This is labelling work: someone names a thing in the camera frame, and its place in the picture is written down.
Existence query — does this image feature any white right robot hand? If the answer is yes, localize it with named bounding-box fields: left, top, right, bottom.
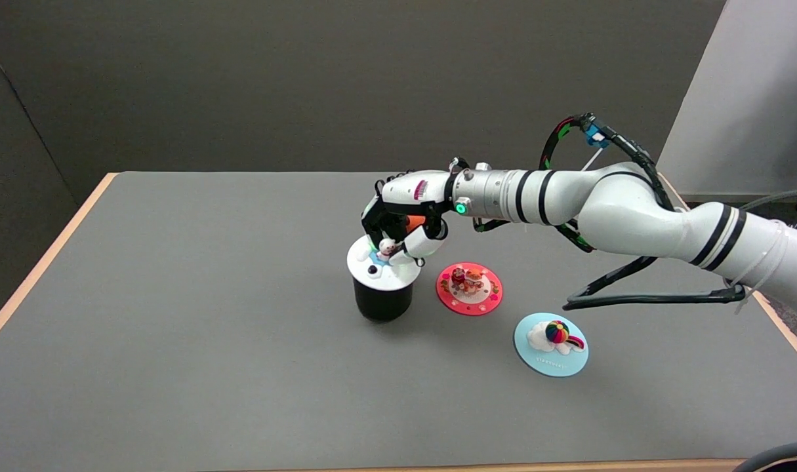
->
left=361, top=169, right=460, bottom=267

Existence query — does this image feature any white cup lid with figurine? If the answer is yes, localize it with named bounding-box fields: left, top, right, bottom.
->
left=346, top=234, right=417, bottom=292

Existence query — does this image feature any black cup with teal interior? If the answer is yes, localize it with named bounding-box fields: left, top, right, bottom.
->
left=352, top=275, right=415, bottom=322

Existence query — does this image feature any red cup lid with figurines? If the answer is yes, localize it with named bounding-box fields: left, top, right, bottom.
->
left=436, top=262, right=504, bottom=316

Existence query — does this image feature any light blue rainbow cup lid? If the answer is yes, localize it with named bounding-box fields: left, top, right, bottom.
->
left=514, top=313, right=589, bottom=378

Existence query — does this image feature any dark rounded object at edge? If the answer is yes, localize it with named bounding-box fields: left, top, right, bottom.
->
left=733, top=441, right=797, bottom=472

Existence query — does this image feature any black green wrist cable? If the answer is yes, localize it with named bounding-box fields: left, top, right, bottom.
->
left=472, top=113, right=676, bottom=254

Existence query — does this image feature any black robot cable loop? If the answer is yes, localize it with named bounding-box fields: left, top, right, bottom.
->
left=562, top=256, right=746, bottom=311

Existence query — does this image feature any grey cable in background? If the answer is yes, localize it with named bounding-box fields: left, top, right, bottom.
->
left=739, top=149, right=797, bottom=227

